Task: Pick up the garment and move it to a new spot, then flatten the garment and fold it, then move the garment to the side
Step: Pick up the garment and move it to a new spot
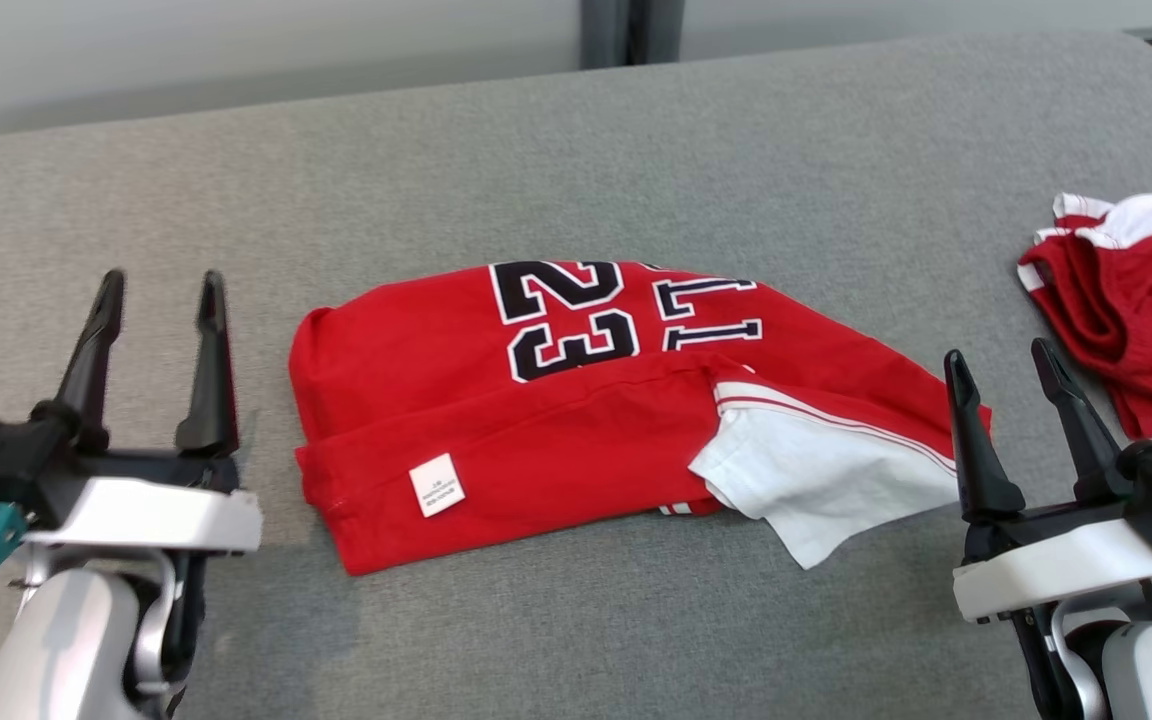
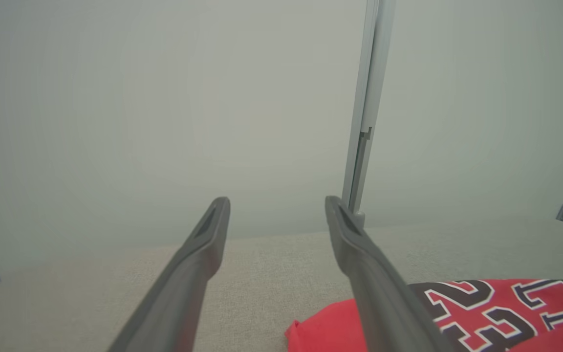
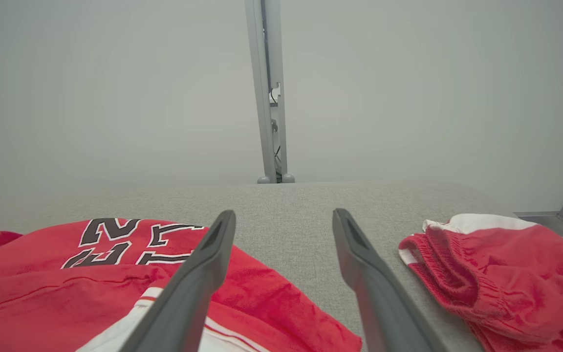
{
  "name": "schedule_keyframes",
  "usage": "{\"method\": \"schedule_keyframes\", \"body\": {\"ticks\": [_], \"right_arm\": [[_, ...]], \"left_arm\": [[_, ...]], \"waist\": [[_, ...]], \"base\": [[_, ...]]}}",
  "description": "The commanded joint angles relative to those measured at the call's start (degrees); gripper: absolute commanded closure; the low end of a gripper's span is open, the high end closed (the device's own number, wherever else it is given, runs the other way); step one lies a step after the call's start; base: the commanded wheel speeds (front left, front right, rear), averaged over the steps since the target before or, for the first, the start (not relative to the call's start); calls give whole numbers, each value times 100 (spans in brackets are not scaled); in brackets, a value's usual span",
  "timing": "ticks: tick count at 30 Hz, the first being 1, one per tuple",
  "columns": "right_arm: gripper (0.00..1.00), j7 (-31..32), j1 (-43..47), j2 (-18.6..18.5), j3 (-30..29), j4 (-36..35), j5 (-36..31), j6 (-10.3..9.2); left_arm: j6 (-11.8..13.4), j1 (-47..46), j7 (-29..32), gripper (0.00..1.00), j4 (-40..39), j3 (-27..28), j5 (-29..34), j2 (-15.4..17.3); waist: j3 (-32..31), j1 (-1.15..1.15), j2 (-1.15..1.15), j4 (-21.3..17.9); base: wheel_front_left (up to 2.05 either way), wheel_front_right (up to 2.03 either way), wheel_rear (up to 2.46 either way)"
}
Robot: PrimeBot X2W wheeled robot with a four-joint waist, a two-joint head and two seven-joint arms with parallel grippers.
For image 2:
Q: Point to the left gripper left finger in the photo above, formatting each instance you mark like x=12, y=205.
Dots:
x=179, y=298

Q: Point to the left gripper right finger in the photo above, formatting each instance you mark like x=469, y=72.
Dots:
x=384, y=303

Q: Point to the red white sports garment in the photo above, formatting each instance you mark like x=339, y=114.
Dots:
x=330, y=327

